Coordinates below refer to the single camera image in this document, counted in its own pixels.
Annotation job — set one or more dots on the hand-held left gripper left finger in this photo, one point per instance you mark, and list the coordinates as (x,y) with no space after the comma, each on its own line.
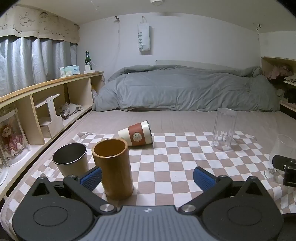
(92,177)

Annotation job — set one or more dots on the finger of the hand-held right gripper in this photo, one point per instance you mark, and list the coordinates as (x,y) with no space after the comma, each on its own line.
(290,176)
(283,162)

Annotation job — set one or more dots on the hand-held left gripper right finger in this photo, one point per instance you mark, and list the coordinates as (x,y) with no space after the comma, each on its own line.
(203,179)

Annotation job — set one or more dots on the white cup with brown sleeve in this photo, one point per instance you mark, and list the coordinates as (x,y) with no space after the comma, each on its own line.
(136,135)

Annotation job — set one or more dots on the brown bamboo cup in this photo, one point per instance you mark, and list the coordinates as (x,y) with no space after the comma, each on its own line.
(115,171)

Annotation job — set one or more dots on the grey metal cup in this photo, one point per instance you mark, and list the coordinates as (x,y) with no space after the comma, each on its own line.
(69,164)

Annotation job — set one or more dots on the clear stemmed glass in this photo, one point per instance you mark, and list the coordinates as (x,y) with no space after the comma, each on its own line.
(283,144)

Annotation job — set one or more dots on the brown white checkered cloth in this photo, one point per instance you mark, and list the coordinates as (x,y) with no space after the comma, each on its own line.
(175,162)

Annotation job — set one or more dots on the clear glass tumbler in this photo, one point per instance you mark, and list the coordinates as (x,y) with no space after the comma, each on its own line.
(224,129)

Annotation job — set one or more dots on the dark clothes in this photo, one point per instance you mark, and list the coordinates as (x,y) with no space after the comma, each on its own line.
(290,96)

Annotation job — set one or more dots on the small wooden stand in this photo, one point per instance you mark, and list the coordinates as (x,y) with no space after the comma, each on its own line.
(54,120)

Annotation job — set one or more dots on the grey crumpled cloth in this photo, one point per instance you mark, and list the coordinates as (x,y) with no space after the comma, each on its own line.
(71,108)

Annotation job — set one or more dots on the wooden bedside shelf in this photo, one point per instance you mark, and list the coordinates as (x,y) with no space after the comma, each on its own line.
(78,89)

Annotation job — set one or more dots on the lion plush toy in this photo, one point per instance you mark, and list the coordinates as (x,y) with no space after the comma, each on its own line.
(10,140)

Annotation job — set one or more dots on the grey duvet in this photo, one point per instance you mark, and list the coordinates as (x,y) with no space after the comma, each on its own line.
(185,90)

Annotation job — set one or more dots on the pink crumpled clothes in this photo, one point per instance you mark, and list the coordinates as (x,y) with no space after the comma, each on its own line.
(277,70)

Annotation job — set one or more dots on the plush toy in bag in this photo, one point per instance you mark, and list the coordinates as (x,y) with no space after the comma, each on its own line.
(13,115)

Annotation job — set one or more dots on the tissue box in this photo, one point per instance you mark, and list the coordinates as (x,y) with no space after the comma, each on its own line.
(69,71)

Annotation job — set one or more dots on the white charger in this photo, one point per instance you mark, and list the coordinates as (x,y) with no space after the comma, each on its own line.
(87,68)

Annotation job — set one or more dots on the green glass bottle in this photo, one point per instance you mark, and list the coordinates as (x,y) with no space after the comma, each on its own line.
(87,60)

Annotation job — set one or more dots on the grey curtain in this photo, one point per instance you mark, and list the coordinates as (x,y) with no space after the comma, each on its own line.
(30,62)

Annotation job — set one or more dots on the white hanging fabric bag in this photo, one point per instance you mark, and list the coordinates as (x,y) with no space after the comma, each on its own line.
(143,37)

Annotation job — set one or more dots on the beige printed valance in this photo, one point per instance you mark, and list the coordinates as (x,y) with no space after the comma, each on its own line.
(34,23)

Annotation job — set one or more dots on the white ceiling detector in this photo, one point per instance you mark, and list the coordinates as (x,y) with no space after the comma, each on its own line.
(156,1)

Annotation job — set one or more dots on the wooden wall shelf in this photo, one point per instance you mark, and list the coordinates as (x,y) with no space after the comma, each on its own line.
(272,61)

